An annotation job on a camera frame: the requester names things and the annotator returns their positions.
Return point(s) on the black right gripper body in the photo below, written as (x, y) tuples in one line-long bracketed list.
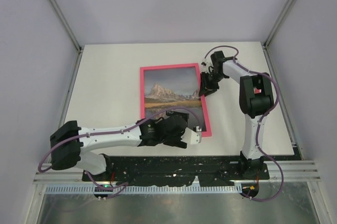
[(211, 79)]

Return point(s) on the right aluminium corner post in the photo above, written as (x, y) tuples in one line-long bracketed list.
[(286, 9)]

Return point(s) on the pink picture frame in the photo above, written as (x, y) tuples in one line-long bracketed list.
[(143, 92)]

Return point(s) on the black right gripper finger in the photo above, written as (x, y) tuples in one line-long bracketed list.
[(209, 91), (203, 89)]

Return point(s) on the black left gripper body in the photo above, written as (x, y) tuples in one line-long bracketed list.
[(174, 141)]

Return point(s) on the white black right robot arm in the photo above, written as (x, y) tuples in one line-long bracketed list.
[(255, 102)]

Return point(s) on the aluminium front rail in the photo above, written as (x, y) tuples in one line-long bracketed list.
[(293, 171)]

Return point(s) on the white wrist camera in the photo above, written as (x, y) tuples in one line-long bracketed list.
[(206, 62), (192, 136)]

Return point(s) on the left aluminium corner post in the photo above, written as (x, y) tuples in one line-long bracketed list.
[(60, 15)]

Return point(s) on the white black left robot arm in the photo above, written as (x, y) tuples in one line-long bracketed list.
[(73, 146)]

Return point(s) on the white slotted cable duct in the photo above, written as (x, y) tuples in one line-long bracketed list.
[(134, 190)]

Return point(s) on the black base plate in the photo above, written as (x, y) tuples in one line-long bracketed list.
[(178, 171)]

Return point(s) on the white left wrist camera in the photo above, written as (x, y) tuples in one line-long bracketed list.
[(192, 136)]

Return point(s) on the aluminium corner post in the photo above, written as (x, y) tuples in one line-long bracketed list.
[(60, 15), (286, 9)]

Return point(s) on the mountain landscape photo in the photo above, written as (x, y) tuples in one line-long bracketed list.
[(171, 92)]

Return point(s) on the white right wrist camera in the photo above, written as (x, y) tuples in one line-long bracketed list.
[(206, 62)]

